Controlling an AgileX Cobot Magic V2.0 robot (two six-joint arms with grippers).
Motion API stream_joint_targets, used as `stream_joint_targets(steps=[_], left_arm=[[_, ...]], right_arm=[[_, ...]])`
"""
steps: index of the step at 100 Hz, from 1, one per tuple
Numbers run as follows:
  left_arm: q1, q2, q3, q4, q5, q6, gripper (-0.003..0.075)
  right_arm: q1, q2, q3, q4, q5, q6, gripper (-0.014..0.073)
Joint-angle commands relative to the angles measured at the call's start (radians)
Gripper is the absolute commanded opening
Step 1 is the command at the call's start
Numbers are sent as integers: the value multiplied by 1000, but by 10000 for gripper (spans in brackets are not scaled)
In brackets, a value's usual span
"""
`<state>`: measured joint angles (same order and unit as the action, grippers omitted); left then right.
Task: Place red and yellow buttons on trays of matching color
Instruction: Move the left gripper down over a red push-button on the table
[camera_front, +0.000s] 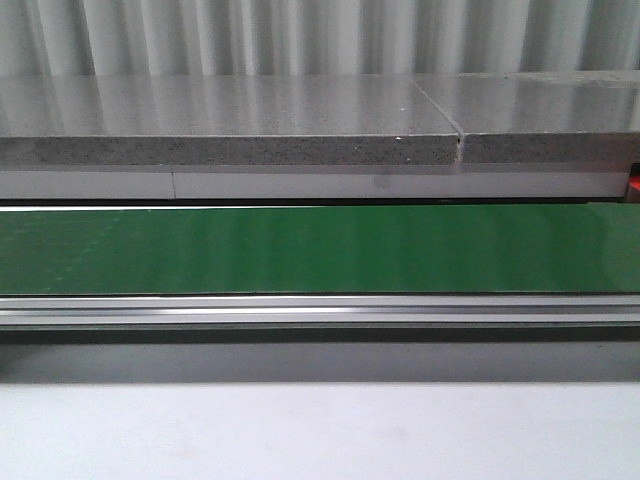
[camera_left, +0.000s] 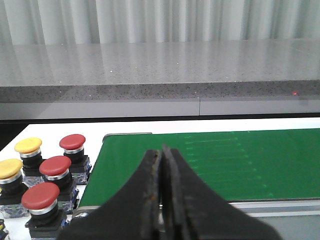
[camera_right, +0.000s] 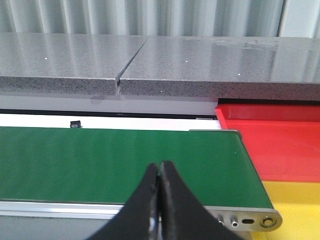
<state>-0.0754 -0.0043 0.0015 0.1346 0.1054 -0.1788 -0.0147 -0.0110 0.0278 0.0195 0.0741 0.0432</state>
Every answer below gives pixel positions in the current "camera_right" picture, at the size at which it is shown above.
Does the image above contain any yellow plastic tray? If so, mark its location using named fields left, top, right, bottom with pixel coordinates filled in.
left=251, top=181, right=320, bottom=240

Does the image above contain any grey stone slab left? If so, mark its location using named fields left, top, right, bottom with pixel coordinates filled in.
left=0, top=32, right=147, bottom=96

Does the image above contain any grey stone slab right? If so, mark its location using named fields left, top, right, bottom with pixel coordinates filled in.
left=119, top=36, right=320, bottom=101

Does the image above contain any silver conveyor frame rail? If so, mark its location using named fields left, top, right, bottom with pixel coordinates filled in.
left=0, top=129, right=283, bottom=233

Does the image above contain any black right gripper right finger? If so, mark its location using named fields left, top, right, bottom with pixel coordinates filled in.
left=160, top=161, right=241, bottom=240

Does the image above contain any small black connector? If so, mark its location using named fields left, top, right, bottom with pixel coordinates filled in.
left=70, top=120, right=82, bottom=128

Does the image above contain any white corrugated curtain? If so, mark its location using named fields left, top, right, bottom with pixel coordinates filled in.
left=0, top=0, right=320, bottom=39

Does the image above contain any red plastic tray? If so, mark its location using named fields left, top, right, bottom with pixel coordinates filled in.
left=215, top=104, right=320, bottom=183

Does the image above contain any grey stone slab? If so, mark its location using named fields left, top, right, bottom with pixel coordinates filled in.
left=0, top=32, right=147, bottom=96
left=119, top=36, right=320, bottom=101

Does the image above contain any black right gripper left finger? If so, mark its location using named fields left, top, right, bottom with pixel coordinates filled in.
left=88, top=163, right=159, bottom=240

